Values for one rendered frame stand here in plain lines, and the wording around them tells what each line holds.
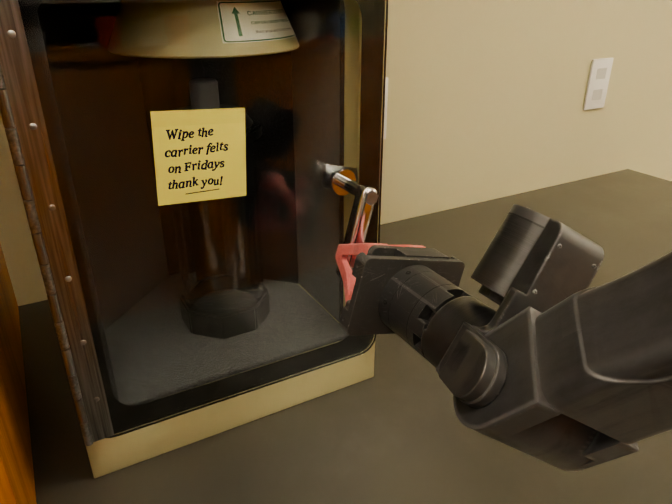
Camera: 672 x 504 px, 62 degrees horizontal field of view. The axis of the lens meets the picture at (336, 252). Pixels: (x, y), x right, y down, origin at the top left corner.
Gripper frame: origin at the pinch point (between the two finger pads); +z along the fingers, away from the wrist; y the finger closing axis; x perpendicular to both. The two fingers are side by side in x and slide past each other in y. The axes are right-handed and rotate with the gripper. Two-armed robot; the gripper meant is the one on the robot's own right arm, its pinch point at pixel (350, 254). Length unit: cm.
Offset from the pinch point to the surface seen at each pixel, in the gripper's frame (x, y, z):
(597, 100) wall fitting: -23, -93, 48
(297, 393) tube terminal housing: 19.0, -1.6, 5.5
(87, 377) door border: 13.9, 20.8, 4.2
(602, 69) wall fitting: -30, -91, 48
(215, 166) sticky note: -5.8, 12.7, 4.2
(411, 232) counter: 10, -41, 39
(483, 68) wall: -23, -56, 49
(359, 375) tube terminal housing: 17.4, -9.6, 5.6
